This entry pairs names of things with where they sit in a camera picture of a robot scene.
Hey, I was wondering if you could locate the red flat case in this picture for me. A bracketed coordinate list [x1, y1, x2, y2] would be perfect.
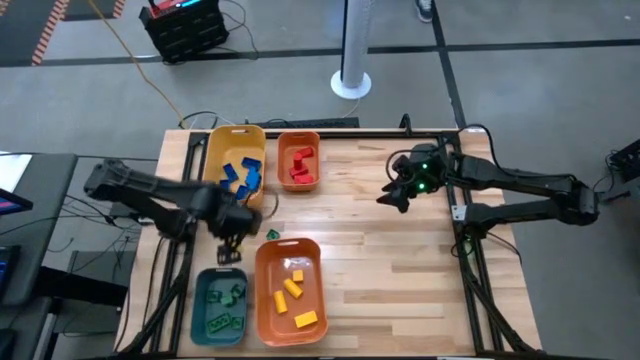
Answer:
[148, 0, 206, 16]

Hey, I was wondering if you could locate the yellow cable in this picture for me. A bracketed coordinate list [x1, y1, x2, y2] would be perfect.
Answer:
[87, 0, 189, 130]

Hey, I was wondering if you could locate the long green toy brick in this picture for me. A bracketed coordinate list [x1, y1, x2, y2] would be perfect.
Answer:
[205, 312, 234, 335]

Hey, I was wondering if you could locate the black cable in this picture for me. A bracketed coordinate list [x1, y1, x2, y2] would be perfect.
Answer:
[177, 109, 236, 131]

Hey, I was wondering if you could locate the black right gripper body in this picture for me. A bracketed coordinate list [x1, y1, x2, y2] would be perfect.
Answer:
[397, 143, 448, 195]

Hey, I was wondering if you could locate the black crate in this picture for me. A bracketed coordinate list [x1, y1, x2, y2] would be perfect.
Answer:
[138, 0, 231, 65]

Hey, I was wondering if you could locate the blue plastic bin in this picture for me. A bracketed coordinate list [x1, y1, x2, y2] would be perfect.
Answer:
[189, 267, 250, 347]

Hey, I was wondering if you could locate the long yellow block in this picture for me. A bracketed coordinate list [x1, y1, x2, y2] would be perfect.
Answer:
[293, 310, 320, 330]

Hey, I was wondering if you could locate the black side desk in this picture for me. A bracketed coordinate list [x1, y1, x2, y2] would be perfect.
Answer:
[0, 152, 129, 360]

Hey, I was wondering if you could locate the white pole with round base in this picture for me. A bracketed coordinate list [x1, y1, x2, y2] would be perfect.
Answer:
[330, 0, 374, 101]

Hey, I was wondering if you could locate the black aluminium station frame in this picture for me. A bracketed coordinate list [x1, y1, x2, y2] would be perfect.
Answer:
[118, 126, 544, 360]

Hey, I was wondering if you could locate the black equipment stand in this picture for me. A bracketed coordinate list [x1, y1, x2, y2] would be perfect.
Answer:
[597, 137, 640, 204]

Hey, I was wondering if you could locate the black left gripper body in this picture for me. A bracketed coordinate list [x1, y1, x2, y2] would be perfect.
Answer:
[212, 203, 263, 245]

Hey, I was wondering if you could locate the orange plastic bin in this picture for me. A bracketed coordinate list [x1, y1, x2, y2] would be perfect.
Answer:
[276, 130, 322, 193]
[254, 237, 330, 348]

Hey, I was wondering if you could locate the black power strip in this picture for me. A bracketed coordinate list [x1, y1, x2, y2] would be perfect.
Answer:
[243, 116, 361, 130]

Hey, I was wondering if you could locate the person's shoe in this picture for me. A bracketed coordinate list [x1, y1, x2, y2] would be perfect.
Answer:
[413, 0, 435, 24]

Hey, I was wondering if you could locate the yellow plastic bin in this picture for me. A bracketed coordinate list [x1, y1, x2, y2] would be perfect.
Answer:
[202, 124, 268, 211]

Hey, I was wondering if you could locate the laptop screen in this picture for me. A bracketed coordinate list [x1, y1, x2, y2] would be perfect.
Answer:
[0, 187, 35, 217]

